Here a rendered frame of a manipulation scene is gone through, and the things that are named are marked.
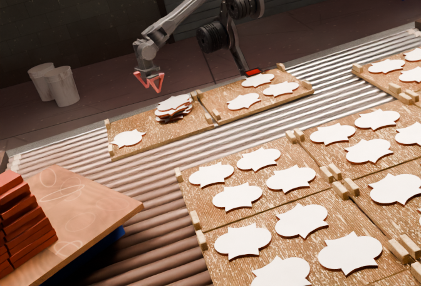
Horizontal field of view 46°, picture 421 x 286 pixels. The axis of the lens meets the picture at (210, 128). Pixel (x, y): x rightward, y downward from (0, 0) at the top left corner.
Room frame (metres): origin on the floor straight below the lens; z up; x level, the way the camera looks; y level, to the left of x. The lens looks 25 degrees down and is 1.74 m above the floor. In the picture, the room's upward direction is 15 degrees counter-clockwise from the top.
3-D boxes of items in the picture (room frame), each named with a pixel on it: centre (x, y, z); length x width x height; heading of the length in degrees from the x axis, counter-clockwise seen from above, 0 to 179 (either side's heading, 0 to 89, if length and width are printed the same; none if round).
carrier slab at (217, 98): (1.93, -0.21, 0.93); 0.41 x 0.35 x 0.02; 99
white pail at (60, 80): (5.27, 1.44, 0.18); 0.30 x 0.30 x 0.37
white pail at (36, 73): (5.62, 1.70, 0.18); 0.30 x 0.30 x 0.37
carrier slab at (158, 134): (1.86, 0.21, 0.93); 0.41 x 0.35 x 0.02; 98
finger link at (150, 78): (1.86, 0.17, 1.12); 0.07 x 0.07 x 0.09; 28
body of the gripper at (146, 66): (1.89, 0.18, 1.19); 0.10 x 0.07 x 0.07; 28
